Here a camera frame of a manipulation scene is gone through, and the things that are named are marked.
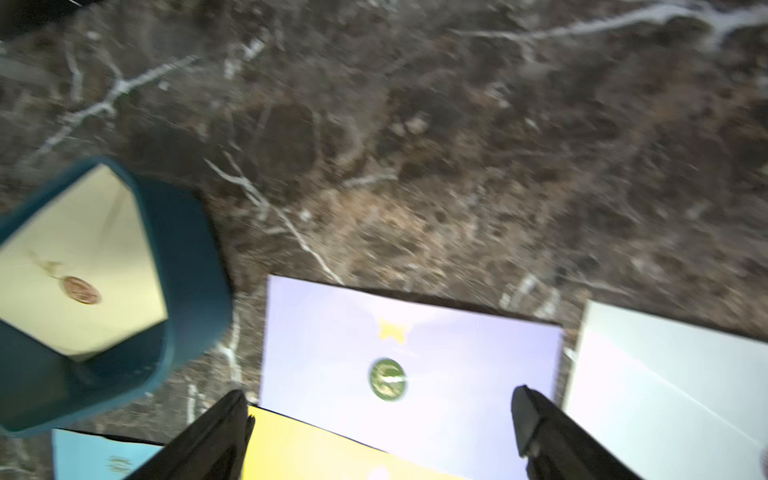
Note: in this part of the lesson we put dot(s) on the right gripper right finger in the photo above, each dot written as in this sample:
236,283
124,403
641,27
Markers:
555,447

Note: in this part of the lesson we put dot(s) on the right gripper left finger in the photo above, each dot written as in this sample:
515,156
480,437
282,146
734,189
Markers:
212,447

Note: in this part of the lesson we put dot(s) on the white envelope brown seal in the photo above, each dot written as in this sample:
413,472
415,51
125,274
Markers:
670,400

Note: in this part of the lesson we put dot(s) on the lavender envelope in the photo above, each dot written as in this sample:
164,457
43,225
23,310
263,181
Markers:
430,384

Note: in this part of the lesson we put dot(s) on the teal plastic storage box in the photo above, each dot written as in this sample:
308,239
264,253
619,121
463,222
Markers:
42,389

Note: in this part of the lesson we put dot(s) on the cream yellow envelope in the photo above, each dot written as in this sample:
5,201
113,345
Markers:
79,275

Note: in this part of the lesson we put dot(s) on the light blue sealed envelope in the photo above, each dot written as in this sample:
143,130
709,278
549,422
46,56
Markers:
82,456

